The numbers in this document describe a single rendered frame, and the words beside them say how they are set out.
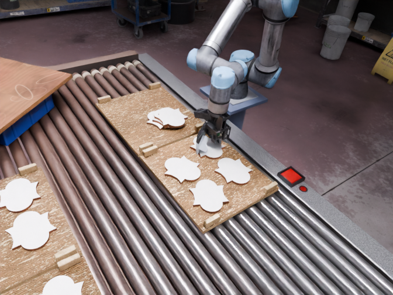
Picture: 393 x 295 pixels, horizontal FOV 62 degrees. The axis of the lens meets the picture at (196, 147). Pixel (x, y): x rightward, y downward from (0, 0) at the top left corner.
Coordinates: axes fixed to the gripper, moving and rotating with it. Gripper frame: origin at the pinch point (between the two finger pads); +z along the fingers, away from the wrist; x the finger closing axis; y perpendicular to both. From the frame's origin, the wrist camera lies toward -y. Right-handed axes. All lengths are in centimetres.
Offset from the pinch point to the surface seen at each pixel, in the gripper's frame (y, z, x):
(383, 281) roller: 73, 1, 9
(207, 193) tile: 20.0, -1.0, -15.5
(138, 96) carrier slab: -47.9, 1.9, -5.1
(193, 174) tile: 10.0, -0.8, -14.5
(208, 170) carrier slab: 10.1, 0.4, -7.3
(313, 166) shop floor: -16, 95, 138
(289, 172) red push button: 27.5, 0.7, 19.3
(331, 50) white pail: -142, 85, 328
